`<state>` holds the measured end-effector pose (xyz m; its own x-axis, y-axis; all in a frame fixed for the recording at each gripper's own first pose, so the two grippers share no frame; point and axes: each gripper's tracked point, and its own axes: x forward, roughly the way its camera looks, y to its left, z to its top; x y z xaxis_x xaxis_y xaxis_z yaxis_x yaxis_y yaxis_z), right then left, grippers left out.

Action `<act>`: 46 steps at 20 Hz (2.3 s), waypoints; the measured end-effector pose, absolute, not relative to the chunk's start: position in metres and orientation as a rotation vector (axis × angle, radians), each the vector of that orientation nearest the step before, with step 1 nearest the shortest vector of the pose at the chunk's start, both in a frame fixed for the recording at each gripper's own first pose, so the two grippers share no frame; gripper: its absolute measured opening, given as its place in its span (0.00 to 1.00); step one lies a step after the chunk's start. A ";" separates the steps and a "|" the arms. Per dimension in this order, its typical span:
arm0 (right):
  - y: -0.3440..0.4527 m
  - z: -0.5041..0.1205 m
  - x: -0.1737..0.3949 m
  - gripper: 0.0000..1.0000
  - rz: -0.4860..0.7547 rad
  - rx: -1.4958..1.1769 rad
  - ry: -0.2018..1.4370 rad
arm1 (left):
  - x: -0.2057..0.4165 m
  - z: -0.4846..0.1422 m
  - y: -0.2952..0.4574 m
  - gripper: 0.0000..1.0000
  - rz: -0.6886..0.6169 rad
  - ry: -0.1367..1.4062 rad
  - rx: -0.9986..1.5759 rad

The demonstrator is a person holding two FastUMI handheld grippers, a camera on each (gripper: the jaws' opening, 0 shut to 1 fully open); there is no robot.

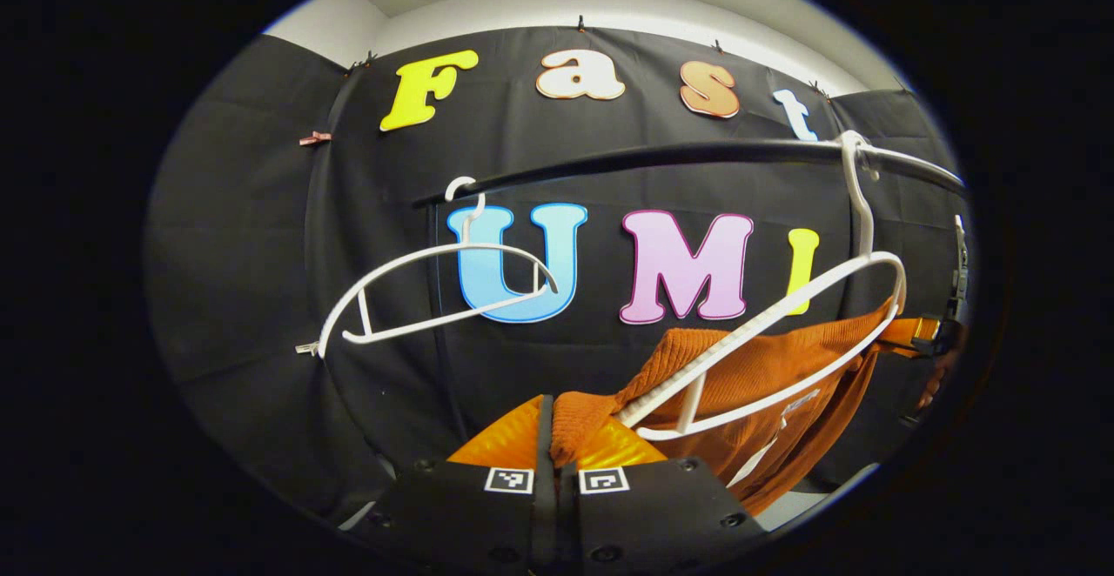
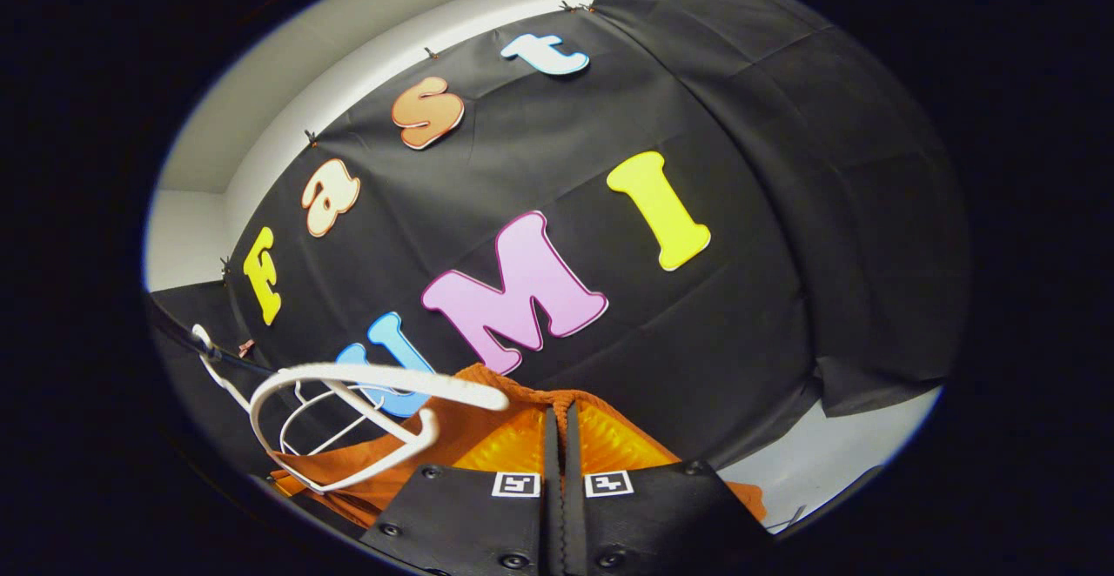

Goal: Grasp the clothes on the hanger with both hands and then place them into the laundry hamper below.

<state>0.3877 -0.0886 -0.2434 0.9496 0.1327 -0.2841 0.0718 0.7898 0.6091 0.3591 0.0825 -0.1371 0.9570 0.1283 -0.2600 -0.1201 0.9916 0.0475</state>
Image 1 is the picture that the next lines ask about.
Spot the white plastic hanger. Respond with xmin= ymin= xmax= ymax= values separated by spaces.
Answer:
xmin=318 ymin=176 xmax=560 ymax=359
xmin=618 ymin=130 xmax=908 ymax=442

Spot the black clothes rack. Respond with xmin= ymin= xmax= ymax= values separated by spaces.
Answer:
xmin=413 ymin=139 xmax=967 ymax=442

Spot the orange corduroy shirt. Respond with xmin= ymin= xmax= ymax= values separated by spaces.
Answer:
xmin=550 ymin=298 xmax=906 ymax=516

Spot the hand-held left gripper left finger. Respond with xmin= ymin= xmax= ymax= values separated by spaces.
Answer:
xmin=361 ymin=393 xmax=558 ymax=576

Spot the row of black clips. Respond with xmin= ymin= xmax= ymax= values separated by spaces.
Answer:
xmin=348 ymin=15 xmax=910 ymax=98

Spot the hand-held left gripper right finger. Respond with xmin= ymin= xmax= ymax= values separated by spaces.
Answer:
xmin=557 ymin=419 xmax=768 ymax=576

